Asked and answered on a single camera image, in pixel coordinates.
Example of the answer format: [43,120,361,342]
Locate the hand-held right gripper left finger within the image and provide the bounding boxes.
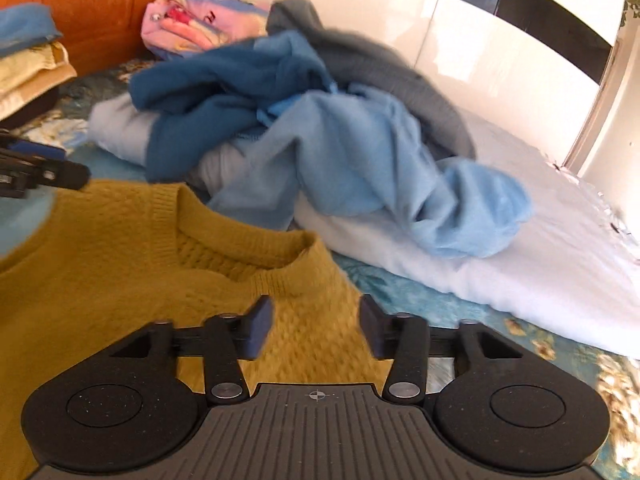
[111,295,275,407]

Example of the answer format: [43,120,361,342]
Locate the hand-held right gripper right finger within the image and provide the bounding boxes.
[358,293,524,406]

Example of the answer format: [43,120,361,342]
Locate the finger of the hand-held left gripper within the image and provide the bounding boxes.
[0,132,92,200]

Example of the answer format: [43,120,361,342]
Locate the mustard yellow knit sweater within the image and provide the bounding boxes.
[0,182,397,480]

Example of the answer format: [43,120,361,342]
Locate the pale blue cloth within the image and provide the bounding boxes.
[0,191,59,262]

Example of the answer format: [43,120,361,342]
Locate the dark brown folded cloth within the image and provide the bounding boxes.
[0,84,62,132]

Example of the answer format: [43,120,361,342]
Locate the pale grey folded garment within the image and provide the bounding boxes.
[88,95,301,202]

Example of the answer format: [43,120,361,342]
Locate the cream folded cloth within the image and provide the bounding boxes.
[0,41,79,119]

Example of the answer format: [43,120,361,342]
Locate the blue folded cloth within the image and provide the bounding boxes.
[0,3,64,59]

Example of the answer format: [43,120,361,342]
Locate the white quilt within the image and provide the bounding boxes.
[294,109,640,362]

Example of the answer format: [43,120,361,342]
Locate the wooden headboard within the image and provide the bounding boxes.
[0,0,247,79]

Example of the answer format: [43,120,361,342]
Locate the dark blue sweater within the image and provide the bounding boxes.
[128,30,337,184]

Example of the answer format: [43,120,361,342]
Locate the light blue sweater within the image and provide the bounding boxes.
[206,85,535,260]

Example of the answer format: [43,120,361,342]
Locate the pink printed cloth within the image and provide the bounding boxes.
[140,0,271,60]

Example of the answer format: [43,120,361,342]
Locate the grey sweater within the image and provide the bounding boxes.
[265,0,477,162]

